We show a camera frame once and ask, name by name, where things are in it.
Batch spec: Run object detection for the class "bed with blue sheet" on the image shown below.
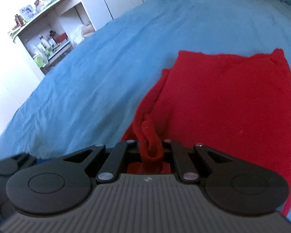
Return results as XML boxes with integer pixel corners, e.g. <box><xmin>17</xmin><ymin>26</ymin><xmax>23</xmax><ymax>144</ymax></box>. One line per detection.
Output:
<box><xmin>0</xmin><ymin>0</ymin><xmax>291</xmax><ymax>224</ymax></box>

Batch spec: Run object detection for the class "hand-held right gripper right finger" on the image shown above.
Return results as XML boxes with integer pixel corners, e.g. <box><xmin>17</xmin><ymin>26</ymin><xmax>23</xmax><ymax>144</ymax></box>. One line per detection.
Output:
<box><xmin>162</xmin><ymin>139</ymin><xmax>234</xmax><ymax>183</ymax></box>

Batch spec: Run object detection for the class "blue and white box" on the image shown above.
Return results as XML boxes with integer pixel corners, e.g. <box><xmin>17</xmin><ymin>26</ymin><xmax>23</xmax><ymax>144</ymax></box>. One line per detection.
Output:
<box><xmin>19</xmin><ymin>5</ymin><xmax>38</xmax><ymax>21</ymax></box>

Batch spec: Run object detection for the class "white plastic bag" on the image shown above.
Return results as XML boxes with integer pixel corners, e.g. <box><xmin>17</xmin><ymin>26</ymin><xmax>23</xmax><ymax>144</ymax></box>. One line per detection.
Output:
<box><xmin>70</xmin><ymin>25</ymin><xmax>84</xmax><ymax>45</ymax></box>

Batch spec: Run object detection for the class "white shelf desk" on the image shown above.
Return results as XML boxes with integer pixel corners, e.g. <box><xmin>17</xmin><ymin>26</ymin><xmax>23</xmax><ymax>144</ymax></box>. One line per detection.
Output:
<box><xmin>7</xmin><ymin>0</ymin><xmax>98</xmax><ymax>76</ymax></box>

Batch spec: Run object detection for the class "green packet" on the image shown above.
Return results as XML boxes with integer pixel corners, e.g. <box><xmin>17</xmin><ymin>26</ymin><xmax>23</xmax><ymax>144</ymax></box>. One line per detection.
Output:
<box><xmin>34</xmin><ymin>56</ymin><xmax>45</xmax><ymax>69</ymax></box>

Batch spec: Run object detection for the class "beige cloth bag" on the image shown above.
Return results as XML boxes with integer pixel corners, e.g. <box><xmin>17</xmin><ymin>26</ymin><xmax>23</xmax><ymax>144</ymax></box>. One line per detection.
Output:
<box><xmin>81</xmin><ymin>24</ymin><xmax>96</xmax><ymax>38</ymax></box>

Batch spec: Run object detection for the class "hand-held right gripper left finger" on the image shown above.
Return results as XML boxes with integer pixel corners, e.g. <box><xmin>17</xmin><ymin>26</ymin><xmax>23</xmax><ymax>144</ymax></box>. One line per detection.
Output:
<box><xmin>62</xmin><ymin>139</ymin><xmax>140</xmax><ymax>183</ymax></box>

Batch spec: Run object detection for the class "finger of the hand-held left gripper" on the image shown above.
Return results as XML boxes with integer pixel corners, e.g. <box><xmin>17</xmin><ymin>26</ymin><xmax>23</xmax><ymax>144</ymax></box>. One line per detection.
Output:
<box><xmin>0</xmin><ymin>152</ymin><xmax>49</xmax><ymax>176</ymax></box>

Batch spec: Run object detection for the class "red knit sweater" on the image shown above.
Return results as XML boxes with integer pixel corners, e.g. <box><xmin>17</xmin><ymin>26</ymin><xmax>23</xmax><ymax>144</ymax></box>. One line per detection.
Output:
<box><xmin>120</xmin><ymin>49</ymin><xmax>291</xmax><ymax>217</ymax></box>

